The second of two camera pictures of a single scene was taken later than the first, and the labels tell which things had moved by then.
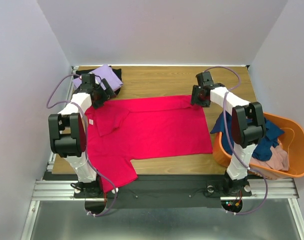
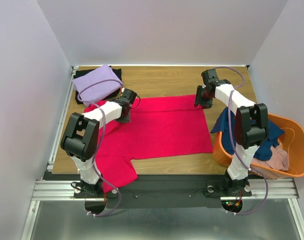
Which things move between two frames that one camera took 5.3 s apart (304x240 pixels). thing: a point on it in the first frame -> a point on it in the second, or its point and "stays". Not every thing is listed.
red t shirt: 121,130 stays
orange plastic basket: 294,140 stays
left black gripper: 99,104 -> 125,120
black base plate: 167,192 stays
